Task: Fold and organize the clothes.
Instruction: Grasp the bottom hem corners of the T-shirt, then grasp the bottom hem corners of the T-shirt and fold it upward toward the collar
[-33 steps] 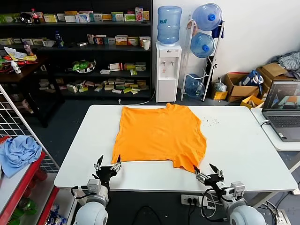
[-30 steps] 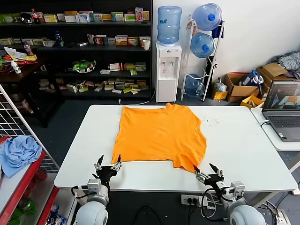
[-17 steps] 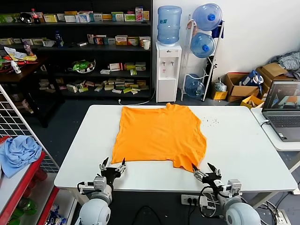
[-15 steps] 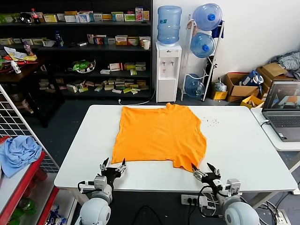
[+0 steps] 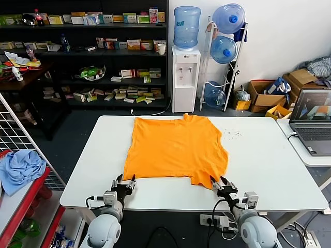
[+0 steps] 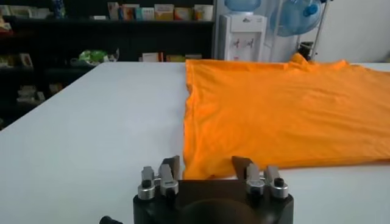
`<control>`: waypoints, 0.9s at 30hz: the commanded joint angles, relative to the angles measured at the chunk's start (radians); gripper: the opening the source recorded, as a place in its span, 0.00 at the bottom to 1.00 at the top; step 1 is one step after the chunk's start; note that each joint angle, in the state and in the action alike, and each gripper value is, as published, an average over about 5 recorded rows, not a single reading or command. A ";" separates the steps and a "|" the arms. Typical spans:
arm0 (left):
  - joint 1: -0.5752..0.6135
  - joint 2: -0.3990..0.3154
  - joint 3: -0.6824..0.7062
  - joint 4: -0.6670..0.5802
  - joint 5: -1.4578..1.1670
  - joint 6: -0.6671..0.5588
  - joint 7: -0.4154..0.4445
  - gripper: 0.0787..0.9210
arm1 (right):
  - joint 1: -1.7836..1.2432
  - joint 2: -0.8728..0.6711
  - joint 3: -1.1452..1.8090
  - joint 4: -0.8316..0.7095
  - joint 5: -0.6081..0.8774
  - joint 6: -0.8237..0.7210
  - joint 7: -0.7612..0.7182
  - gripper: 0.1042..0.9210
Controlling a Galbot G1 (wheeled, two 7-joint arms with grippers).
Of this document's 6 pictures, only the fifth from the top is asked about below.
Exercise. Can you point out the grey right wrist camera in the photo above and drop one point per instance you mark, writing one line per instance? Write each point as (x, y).
(250, 200)

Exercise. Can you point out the pile of striped clothes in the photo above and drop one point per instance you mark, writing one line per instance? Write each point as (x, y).
(319, 67)

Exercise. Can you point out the white work table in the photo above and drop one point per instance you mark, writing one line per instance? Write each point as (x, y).
(258, 168)

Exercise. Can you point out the white red medicine box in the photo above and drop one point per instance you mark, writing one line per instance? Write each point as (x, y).
(127, 74)

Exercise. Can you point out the grey floor power strip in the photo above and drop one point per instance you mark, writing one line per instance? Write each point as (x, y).
(313, 238)

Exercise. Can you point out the teal white medicine box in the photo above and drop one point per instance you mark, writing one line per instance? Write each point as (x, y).
(129, 18)

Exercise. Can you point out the white water dispenser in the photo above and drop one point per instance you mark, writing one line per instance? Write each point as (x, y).
(184, 85)

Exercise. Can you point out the red and white cart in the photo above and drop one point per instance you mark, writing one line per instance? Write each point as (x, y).
(23, 204)

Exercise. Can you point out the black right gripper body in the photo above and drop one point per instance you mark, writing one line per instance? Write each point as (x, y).
(227, 192)

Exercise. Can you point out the green plastic item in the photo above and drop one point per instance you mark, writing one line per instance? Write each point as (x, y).
(30, 227)

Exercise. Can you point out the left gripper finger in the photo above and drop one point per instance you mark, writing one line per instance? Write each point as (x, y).
(119, 179)
(132, 182)

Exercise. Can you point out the blue water jug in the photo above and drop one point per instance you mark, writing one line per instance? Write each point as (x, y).
(214, 95)
(227, 18)
(222, 50)

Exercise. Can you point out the light blue crumpled garment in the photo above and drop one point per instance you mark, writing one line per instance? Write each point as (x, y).
(20, 168)

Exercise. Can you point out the small white side table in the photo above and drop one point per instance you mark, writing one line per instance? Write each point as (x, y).
(313, 160)

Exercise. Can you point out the grey laptop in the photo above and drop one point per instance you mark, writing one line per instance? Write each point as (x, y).
(313, 129)

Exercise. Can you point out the dark wooden table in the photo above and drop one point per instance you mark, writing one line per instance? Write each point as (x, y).
(28, 82)

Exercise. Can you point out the small white bottle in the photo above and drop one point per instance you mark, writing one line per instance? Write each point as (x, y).
(17, 74)

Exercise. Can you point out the black shelving unit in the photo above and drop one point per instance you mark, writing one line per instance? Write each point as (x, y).
(113, 59)

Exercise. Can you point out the dark blue hanging cloth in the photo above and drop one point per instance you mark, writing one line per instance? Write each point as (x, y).
(241, 33)

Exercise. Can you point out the brown cardboard box stack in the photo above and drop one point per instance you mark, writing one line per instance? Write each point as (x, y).
(302, 77)

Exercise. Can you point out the shiny black bowl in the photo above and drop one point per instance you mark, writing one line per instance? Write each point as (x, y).
(29, 20)

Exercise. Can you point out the upright blue water bottle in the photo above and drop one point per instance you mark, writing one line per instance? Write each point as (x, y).
(186, 28)

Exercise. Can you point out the yellow white medicine box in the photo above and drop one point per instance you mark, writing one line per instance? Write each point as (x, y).
(134, 44)
(55, 20)

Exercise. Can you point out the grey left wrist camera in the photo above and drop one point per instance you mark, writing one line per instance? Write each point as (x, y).
(110, 198)

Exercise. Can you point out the white paper cup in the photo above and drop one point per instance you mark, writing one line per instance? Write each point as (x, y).
(161, 49)

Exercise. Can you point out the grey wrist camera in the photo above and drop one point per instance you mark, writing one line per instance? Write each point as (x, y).
(250, 200)
(110, 198)

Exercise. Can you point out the tall pink medicine box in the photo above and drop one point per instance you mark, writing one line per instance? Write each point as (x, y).
(153, 15)

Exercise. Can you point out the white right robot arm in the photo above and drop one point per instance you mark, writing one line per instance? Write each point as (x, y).
(256, 232)

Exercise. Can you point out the clear plastic bag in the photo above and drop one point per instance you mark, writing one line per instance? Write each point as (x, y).
(243, 95)

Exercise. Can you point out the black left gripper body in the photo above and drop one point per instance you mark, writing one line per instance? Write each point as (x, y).
(123, 191)

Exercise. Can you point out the blue drink bottle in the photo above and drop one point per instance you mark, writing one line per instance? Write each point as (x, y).
(65, 44)

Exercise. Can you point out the orange white medicine box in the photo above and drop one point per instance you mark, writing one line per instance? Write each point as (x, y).
(147, 45)

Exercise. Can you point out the blue shopping bag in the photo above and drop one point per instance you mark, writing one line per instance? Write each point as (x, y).
(278, 86)

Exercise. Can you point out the bowl with green fruit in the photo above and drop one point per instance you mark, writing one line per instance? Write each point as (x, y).
(89, 73)

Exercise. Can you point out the cola bottle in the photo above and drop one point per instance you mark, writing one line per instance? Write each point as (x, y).
(39, 18)

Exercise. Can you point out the blue white medicine box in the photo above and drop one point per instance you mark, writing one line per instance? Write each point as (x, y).
(91, 19)

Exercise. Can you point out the purple drink bottle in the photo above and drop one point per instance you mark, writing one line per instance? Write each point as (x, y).
(31, 53)

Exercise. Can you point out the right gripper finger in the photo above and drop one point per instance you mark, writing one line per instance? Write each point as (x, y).
(214, 184)
(227, 182)

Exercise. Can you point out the orange t-shirt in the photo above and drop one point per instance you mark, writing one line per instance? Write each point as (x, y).
(175, 147)

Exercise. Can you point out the white power strip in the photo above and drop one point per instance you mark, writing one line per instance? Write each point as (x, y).
(207, 219)

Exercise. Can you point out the green white medicine box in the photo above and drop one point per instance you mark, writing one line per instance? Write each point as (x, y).
(143, 19)
(10, 19)

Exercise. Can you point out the plain white medicine box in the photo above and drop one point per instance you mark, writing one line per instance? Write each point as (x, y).
(77, 20)

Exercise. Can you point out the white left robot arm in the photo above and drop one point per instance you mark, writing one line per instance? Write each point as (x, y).
(103, 230)

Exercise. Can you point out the white metal jug rack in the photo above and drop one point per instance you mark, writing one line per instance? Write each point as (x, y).
(232, 87)

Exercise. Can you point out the open brown cardboard box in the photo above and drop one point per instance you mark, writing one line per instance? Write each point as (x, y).
(266, 102)

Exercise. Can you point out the small yellow box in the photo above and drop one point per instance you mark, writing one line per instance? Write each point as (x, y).
(274, 113)
(241, 105)

